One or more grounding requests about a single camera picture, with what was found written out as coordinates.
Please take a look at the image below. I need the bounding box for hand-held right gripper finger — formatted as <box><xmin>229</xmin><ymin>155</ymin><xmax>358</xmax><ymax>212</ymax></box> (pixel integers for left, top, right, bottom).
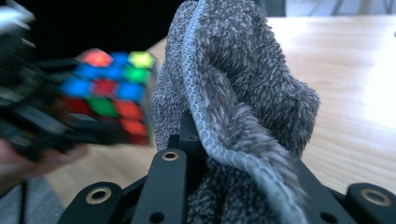
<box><xmin>167</xmin><ymin>110</ymin><xmax>207</xmax><ymax>157</ymax></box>

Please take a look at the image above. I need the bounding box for multicoloured puzzle cube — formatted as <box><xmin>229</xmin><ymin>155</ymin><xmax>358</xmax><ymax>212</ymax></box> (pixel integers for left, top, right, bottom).
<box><xmin>59</xmin><ymin>48</ymin><xmax>158</xmax><ymax>147</ymax></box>

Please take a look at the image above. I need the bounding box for grey fluffy cloth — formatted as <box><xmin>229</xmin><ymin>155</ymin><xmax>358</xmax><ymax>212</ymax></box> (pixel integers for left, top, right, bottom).
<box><xmin>150</xmin><ymin>0</ymin><xmax>321</xmax><ymax>224</ymax></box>

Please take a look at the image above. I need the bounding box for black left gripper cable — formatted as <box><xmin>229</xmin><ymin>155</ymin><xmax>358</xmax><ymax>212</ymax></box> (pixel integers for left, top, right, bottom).
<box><xmin>17</xmin><ymin>180</ymin><xmax>31</xmax><ymax>224</ymax></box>

